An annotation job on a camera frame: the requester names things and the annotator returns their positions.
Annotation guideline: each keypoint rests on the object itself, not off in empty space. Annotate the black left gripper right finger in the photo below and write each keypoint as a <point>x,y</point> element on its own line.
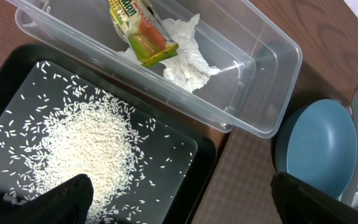
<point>299,203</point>

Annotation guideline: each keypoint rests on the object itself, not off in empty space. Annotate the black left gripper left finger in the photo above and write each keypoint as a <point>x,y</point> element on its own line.
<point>67,203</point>

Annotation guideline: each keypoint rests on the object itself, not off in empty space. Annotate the dark blue plate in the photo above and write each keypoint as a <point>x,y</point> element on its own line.
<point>317,144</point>

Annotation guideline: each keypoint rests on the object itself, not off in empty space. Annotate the white rice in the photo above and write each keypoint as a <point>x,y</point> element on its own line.
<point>59,125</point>

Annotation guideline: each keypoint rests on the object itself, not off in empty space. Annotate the white napkin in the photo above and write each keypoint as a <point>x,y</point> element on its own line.
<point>188,69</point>

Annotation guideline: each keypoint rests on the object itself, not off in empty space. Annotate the green yellow snack wrapper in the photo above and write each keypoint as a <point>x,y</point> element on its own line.
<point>137,23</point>

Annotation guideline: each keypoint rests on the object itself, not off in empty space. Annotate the black food waste tray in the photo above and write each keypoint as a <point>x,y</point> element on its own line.
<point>185,203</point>

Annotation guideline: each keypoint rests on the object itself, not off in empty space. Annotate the clear plastic waste bin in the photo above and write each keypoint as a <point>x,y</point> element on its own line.
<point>258,62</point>

